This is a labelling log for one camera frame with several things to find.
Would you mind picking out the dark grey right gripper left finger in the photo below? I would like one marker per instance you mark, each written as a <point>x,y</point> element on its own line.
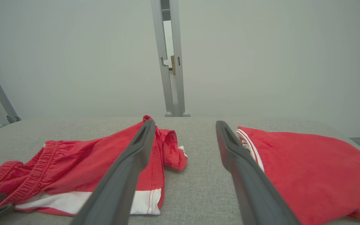
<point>120,181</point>

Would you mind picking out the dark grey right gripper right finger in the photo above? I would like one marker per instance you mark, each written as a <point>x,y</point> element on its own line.
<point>252,187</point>

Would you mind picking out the red shorts white trim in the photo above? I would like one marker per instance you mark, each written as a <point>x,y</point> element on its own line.
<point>73,162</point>

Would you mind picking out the red basketball jersey white trim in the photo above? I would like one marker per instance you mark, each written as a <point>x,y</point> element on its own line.
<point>317,168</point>

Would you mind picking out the grey double partition post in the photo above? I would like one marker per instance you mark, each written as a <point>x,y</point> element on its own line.
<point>180,87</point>

